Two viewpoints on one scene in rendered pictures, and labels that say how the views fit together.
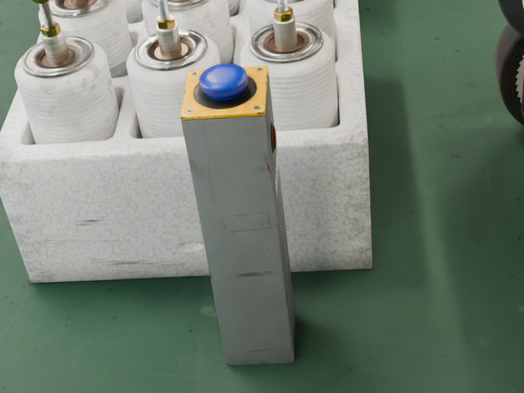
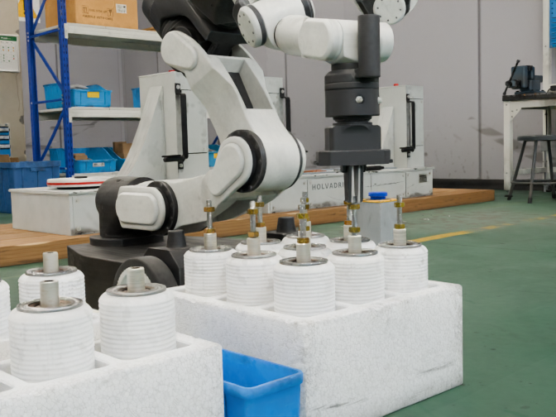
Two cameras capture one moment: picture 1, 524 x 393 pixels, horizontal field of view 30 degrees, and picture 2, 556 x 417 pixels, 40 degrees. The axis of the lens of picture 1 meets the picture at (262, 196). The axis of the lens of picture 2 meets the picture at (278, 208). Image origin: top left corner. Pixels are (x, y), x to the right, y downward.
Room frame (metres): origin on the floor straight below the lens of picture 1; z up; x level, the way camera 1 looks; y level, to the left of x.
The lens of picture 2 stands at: (2.02, 0.89, 0.43)
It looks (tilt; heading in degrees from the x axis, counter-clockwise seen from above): 5 degrees down; 221
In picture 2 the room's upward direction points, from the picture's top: 2 degrees counter-clockwise
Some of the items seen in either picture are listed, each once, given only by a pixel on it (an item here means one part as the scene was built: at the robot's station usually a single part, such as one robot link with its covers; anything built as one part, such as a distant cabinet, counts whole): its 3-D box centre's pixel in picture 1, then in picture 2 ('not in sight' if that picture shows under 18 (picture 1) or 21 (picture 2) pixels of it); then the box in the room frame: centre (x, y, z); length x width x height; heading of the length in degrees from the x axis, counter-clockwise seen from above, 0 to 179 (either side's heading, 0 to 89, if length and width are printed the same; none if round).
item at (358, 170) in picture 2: not in sight; (361, 183); (0.99, 0.18, 0.37); 0.03 x 0.02 x 0.06; 50
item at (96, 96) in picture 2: not in sight; (78, 96); (-1.77, -4.56, 0.90); 0.50 x 0.38 x 0.21; 86
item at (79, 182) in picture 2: not in sight; (81, 182); (-0.03, -2.06, 0.29); 0.30 x 0.30 x 0.06
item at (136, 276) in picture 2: not in sight; (136, 280); (1.41, 0.12, 0.26); 0.02 x 0.02 x 0.03
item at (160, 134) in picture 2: not in sight; (115, 146); (-0.23, -2.06, 0.45); 0.82 x 0.57 x 0.74; 175
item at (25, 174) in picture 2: not in sight; (21, 186); (-1.04, -4.27, 0.19); 0.50 x 0.41 x 0.37; 89
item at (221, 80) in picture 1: (224, 85); (377, 196); (0.69, 0.02, 0.32); 0.04 x 0.04 x 0.02
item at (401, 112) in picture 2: not in sight; (324, 141); (-1.71, -1.93, 0.45); 1.51 x 0.57 x 0.74; 175
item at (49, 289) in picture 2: not in sight; (50, 294); (1.53, 0.11, 0.26); 0.02 x 0.02 x 0.03
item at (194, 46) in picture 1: (171, 50); (349, 240); (0.87, 0.07, 0.25); 0.08 x 0.08 x 0.01
